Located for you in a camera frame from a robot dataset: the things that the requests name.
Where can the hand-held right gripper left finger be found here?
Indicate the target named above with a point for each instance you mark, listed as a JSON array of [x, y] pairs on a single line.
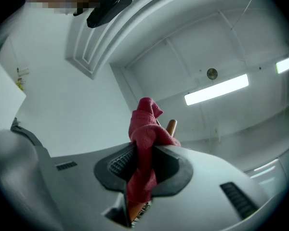
[[86, 189]]

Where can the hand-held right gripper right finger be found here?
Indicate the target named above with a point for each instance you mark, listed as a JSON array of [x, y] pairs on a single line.
[[207, 177]]

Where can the red cloth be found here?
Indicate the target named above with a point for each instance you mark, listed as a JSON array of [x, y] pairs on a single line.
[[144, 133]]

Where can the long ceiling light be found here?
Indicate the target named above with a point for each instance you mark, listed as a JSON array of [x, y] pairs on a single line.
[[216, 89]]

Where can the round ceiling smoke detector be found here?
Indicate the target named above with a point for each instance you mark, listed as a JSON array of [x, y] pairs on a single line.
[[212, 73]]

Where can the yellow potted plant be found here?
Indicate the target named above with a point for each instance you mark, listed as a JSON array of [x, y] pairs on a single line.
[[20, 83]]

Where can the white desk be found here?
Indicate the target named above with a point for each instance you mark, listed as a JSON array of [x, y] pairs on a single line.
[[4, 93]]

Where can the short ceiling light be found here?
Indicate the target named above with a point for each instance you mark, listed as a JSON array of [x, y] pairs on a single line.
[[287, 64]]

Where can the black head-worn camera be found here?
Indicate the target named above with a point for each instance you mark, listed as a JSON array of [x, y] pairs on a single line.
[[106, 11]]

